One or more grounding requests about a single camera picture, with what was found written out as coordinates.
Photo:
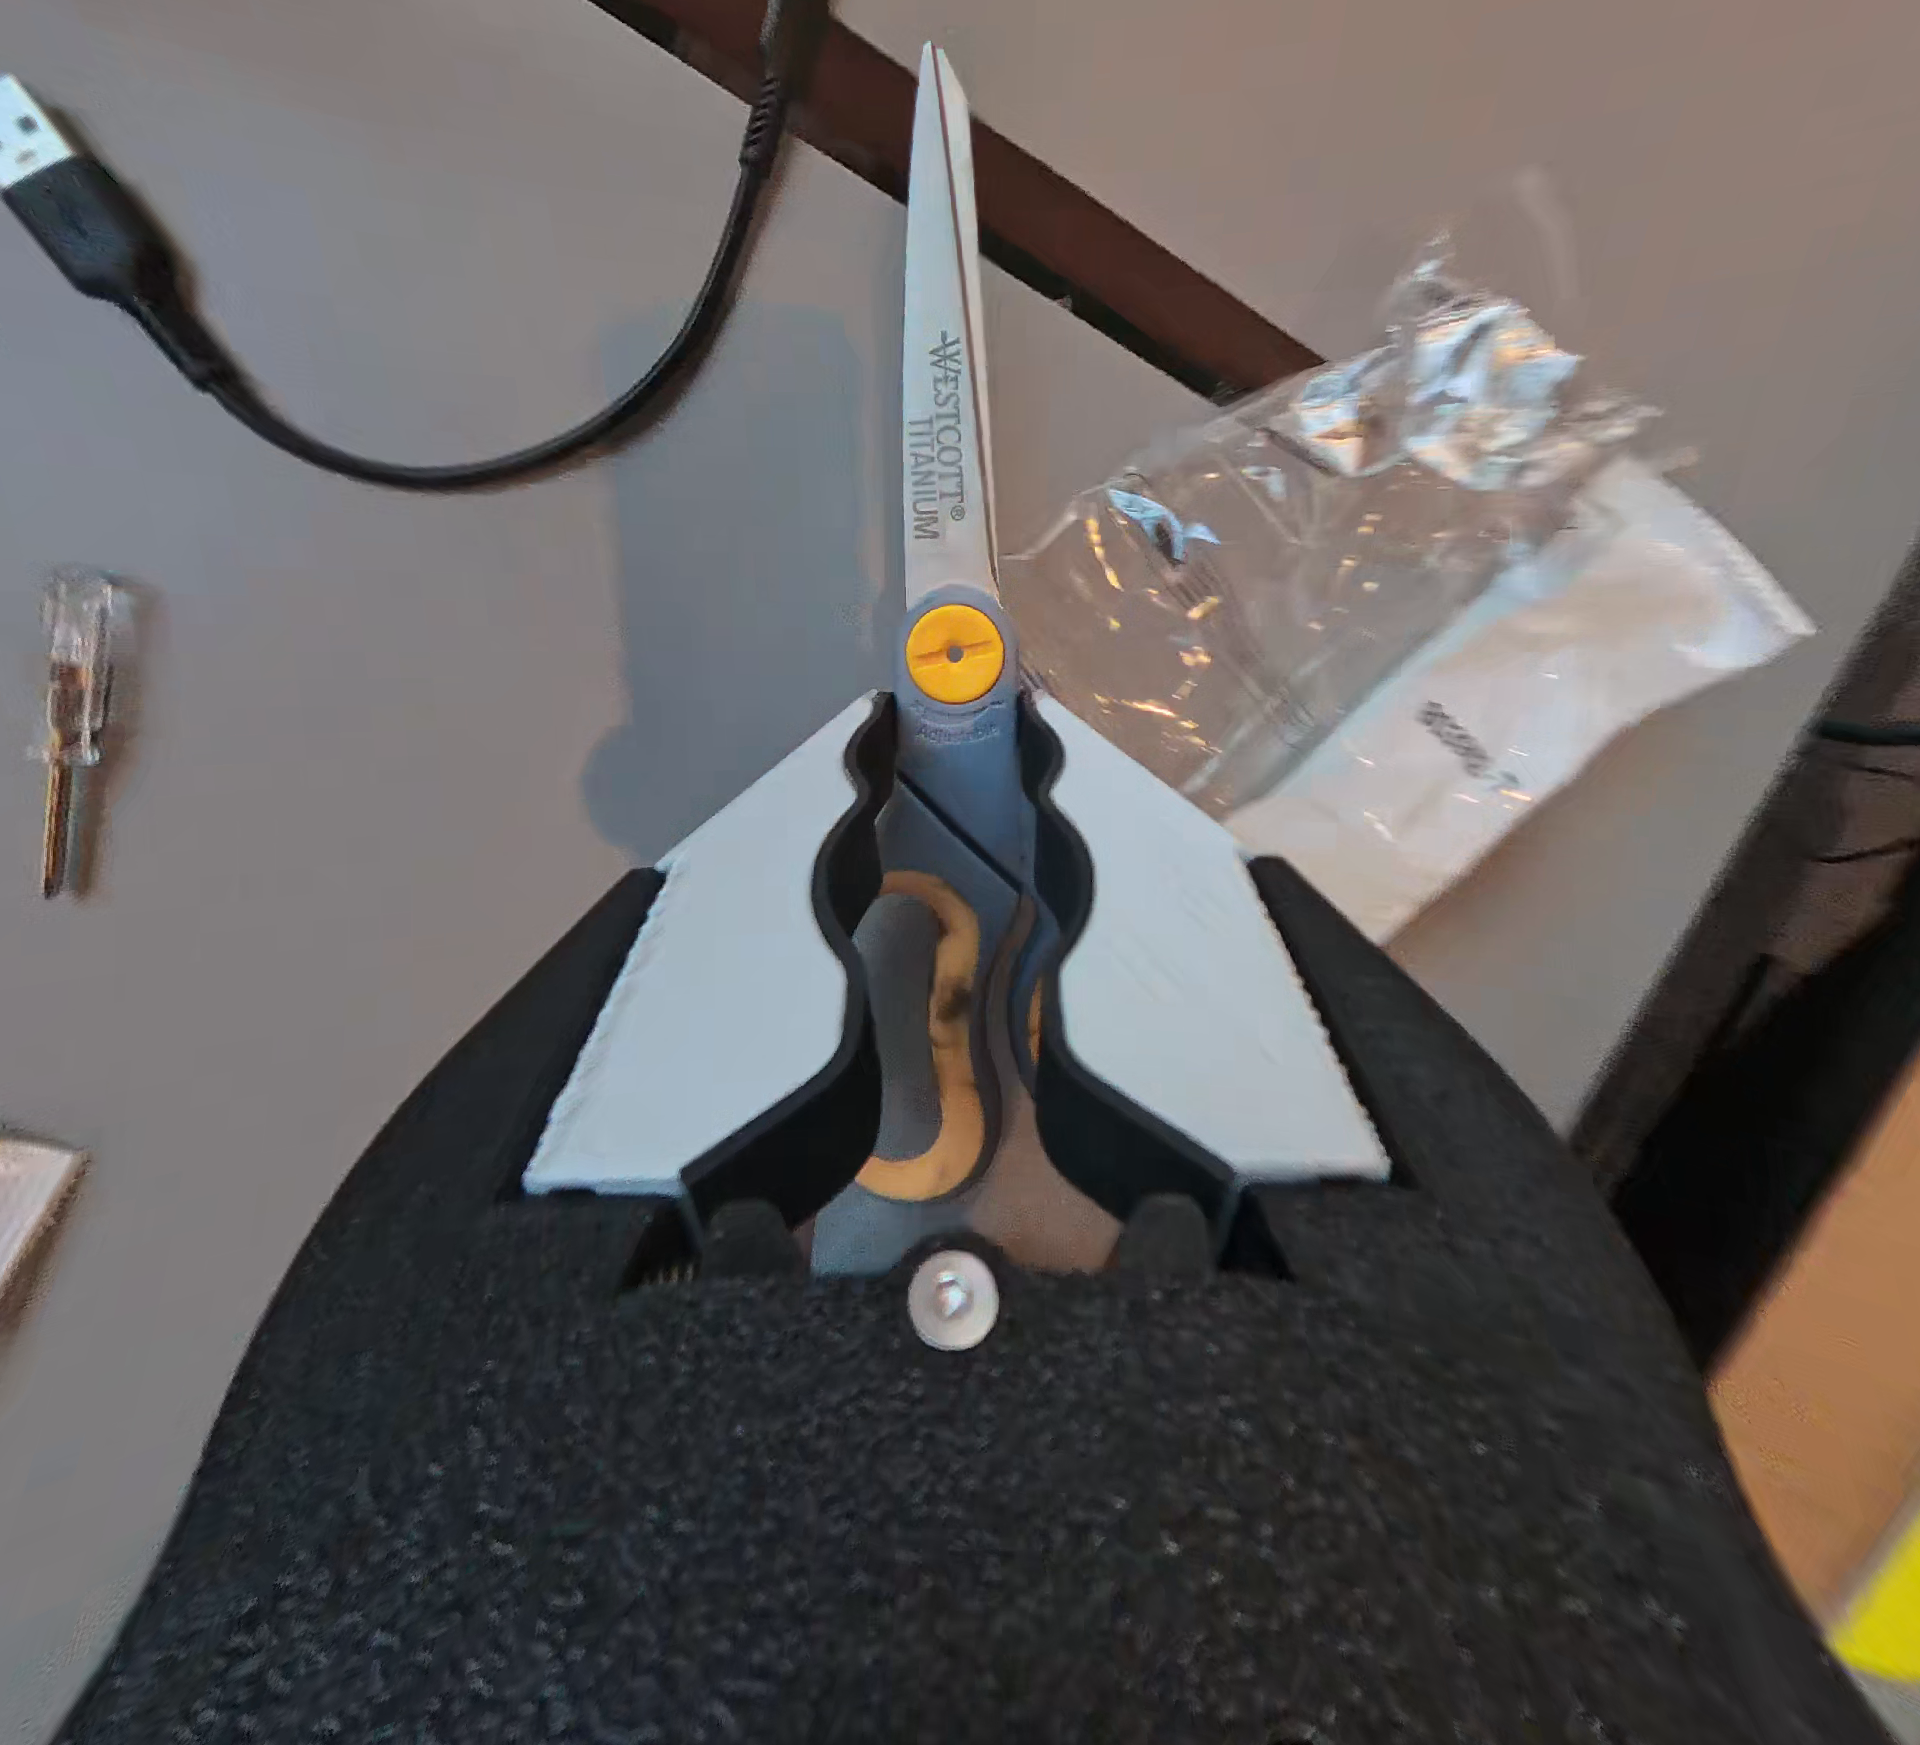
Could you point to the black stand panel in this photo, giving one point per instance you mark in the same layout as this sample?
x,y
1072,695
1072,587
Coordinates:
x,y
1772,965

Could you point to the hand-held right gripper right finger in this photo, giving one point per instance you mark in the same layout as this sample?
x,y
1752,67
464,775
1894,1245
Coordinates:
x,y
1201,1012

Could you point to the grey desk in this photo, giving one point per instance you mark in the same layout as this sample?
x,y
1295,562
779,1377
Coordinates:
x,y
361,787

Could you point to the grey orange scissors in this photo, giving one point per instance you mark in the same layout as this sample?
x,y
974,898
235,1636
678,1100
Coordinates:
x,y
945,427

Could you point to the empty clear plastic bag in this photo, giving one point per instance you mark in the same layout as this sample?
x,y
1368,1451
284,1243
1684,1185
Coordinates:
x,y
1411,606

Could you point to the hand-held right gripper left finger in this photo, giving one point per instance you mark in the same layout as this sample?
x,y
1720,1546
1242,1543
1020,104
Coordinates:
x,y
720,1012

